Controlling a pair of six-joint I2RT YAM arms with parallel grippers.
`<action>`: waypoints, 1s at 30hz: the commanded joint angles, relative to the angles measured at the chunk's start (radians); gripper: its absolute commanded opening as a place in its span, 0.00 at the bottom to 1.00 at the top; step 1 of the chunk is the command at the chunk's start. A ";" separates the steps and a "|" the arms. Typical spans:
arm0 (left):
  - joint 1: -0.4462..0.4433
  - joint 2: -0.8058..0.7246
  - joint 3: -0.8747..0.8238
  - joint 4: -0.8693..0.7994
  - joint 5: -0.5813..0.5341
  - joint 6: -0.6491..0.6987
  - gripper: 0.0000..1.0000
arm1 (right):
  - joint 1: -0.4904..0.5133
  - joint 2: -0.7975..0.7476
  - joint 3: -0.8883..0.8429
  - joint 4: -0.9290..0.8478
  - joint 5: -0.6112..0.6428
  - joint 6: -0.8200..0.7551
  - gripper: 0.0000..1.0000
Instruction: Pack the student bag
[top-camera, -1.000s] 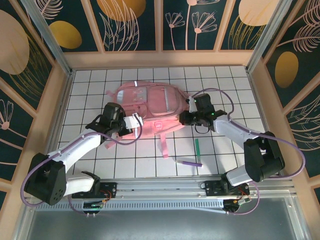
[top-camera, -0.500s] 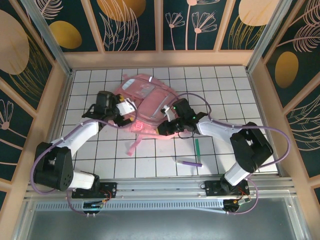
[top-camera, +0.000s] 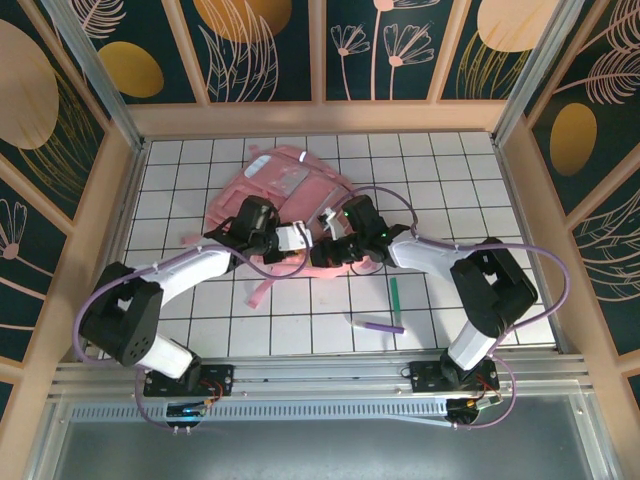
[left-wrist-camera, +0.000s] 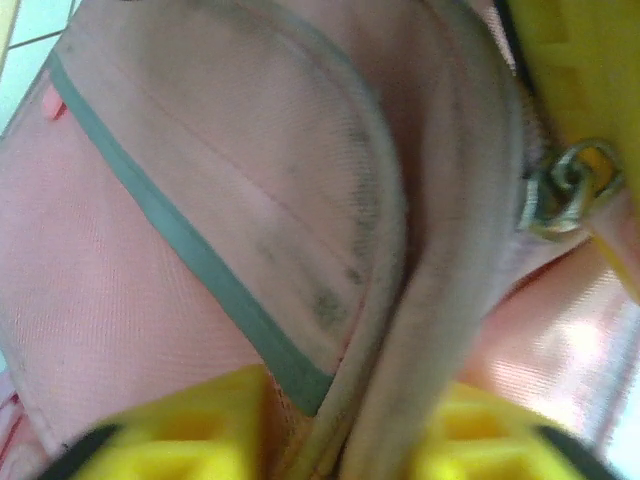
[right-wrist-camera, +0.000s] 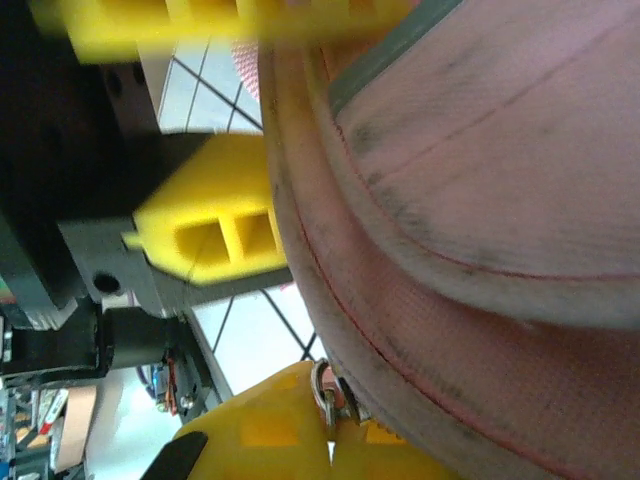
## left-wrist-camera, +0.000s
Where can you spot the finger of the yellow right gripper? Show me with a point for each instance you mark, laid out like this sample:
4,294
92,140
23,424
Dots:
590,70
627,235

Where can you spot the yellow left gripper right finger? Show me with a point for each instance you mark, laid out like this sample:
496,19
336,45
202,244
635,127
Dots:
475,440

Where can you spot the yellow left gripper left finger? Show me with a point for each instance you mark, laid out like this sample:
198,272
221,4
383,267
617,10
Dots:
200,425

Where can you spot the pink student backpack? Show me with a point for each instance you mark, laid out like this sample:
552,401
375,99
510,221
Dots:
250,175

